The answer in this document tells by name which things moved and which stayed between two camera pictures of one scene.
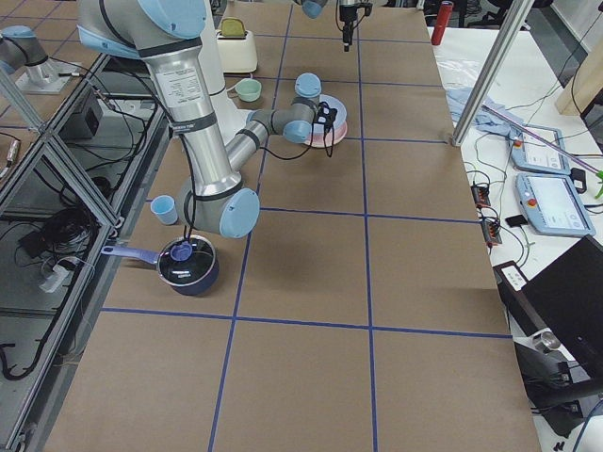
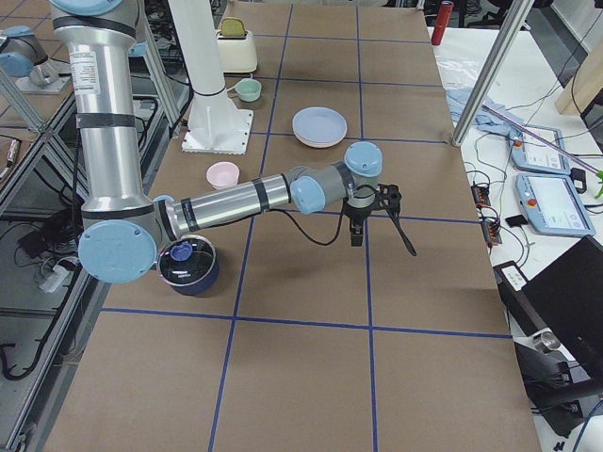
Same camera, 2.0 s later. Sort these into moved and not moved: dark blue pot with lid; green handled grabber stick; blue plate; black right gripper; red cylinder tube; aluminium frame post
Moved: black right gripper; blue plate
Not moved: dark blue pot with lid; red cylinder tube; green handled grabber stick; aluminium frame post
